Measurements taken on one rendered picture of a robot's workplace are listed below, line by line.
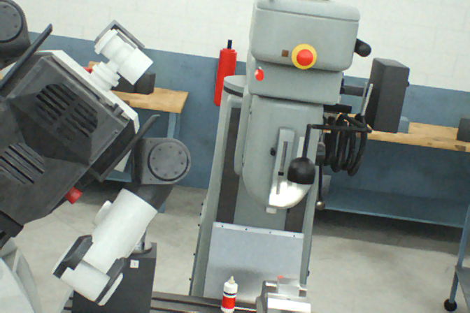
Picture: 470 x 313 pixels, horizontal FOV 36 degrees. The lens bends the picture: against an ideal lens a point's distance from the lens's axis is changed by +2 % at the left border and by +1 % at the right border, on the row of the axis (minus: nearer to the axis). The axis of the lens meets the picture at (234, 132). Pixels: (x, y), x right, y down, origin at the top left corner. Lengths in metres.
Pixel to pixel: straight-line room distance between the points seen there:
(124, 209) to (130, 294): 0.65
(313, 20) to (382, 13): 4.54
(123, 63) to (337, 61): 0.54
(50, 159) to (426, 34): 5.23
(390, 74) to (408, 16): 4.11
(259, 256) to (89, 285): 1.04
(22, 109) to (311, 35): 0.73
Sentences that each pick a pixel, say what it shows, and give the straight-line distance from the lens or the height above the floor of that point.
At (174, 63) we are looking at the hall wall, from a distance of 6.20.
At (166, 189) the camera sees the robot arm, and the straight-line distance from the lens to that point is 1.50.
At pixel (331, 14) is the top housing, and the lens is 1.74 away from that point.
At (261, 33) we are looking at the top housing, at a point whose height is 1.80.
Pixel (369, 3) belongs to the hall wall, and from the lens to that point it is 6.24.
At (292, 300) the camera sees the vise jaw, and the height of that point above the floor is 1.04.
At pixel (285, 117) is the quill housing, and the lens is 1.89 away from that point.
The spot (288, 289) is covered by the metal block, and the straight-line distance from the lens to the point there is 2.12.
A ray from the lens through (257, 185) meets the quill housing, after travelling 1.94.
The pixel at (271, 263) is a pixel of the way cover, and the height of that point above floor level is 0.99.
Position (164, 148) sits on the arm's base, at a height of 1.57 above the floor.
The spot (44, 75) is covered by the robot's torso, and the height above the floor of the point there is 1.70.
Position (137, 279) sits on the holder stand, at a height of 1.05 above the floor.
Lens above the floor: 1.93
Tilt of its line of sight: 13 degrees down
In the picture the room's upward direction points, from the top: 8 degrees clockwise
